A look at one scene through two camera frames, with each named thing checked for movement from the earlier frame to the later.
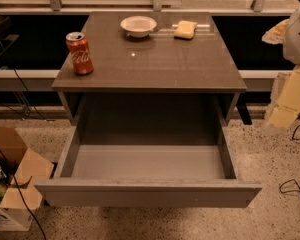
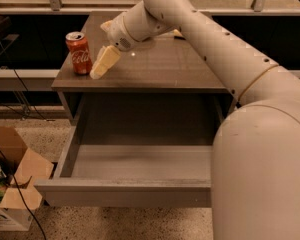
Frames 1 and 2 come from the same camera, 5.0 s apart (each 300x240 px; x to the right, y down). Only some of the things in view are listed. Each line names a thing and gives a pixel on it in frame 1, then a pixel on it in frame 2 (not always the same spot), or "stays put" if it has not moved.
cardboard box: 26,166 stays put
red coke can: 80,53 stays put
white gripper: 298,39 to 118,33
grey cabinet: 149,68 stays put
